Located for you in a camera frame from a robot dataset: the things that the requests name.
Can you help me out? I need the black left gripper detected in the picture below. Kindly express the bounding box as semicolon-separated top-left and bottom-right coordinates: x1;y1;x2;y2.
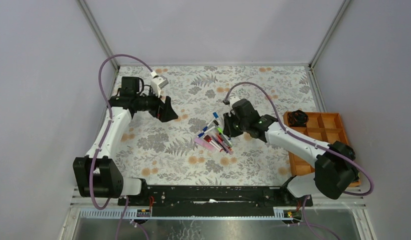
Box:
134;85;178;123

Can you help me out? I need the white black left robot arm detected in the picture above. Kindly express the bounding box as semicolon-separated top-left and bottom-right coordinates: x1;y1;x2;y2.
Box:
72;74;178;206

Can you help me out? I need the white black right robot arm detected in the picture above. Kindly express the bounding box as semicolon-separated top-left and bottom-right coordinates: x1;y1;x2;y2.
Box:
223;97;358;206

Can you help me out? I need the purple pen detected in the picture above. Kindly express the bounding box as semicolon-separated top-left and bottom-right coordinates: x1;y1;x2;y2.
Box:
221;141;234;155

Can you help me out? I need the floral patterned table mat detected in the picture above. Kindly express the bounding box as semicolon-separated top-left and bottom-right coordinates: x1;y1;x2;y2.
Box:
115;66;316;186

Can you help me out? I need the pink highlighter marker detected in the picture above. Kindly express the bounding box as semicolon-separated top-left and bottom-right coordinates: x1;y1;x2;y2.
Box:
193;137;217;152

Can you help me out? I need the orange wooden compartment tray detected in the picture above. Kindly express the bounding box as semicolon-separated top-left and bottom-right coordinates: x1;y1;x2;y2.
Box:
283;111;350;176

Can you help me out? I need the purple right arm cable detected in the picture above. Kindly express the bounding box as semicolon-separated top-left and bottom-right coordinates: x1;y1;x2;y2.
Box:
224;81;375;240

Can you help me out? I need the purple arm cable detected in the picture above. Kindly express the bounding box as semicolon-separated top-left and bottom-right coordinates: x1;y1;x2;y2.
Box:
224;81;375;240
89;54;158;211

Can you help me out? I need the black green coiled strap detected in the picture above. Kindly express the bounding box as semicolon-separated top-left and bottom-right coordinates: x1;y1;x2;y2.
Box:
288;110;310;127

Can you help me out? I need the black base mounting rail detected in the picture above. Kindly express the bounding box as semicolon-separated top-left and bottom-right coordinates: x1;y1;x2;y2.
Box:
127;182;305;213

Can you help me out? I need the slotted aluminium cable duct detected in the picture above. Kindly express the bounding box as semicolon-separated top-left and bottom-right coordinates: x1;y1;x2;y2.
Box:
79;207;293;221

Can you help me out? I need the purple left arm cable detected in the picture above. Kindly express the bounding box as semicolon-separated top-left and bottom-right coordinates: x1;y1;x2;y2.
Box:
89;54;158;211

